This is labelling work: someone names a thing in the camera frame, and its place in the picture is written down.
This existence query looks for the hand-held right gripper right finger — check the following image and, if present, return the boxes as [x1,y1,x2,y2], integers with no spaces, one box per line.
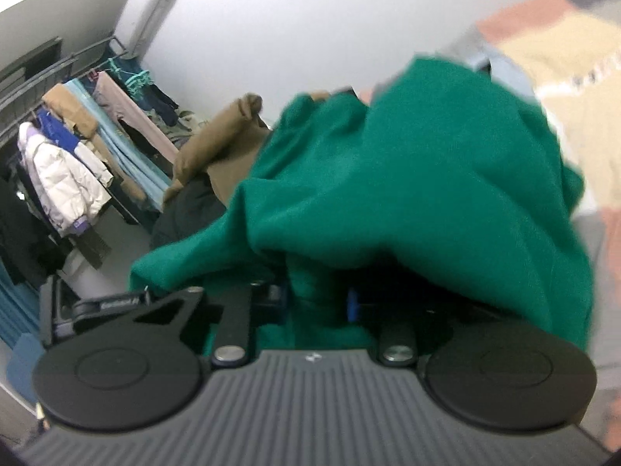
[346,289,467,366]

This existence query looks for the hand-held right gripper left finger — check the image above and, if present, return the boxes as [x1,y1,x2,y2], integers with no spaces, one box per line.
[133,284,290,366]

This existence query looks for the green hoodie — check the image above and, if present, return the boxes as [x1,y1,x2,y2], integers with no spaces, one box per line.
[128,56,595,351]

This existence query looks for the metal clothes rack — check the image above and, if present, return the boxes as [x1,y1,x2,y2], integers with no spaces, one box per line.
[0,34,133,149]

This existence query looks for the blue box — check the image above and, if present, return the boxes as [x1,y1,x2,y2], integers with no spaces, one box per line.
[7,335,47,405]

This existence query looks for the black hanging coat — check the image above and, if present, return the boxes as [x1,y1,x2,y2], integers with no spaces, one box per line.
[0,175,69,288]

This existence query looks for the black garment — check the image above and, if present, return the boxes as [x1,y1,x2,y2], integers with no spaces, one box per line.
[148,175,230,253]

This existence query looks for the white puffer jacket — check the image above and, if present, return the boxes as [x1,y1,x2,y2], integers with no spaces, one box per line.
[18,123,114,238]

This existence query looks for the brown jacket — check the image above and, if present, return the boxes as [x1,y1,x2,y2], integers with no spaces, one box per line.
[162,91,278,207]

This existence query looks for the pink garment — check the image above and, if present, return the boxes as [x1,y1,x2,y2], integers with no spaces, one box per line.
[92,72,180,162]

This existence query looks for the tan coat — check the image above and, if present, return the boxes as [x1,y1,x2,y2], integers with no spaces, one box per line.
[41,83,147,205]

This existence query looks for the navy hanging garment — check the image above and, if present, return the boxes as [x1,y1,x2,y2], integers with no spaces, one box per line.
[141,82,181,127]

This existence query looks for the teal hangers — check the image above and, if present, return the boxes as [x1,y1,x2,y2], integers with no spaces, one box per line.
[108,57,154,96]

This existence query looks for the white air conditioner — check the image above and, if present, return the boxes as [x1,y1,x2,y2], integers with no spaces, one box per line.
[127,0,188,55]

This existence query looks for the patchwork blanket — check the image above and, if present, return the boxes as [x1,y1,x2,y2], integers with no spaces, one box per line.
[437,0,621,452]

